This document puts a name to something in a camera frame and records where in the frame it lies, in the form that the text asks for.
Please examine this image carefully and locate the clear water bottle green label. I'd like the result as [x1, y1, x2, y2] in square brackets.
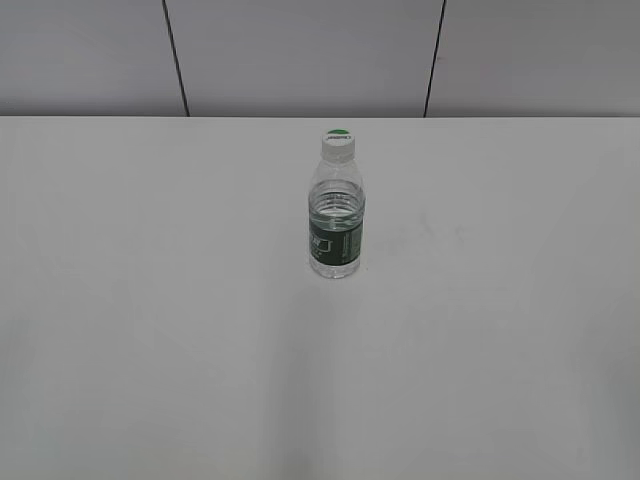
[307, 156, 366, 279]

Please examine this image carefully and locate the white green bottle cap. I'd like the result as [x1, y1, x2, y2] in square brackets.
[321, 129, 355, 158]

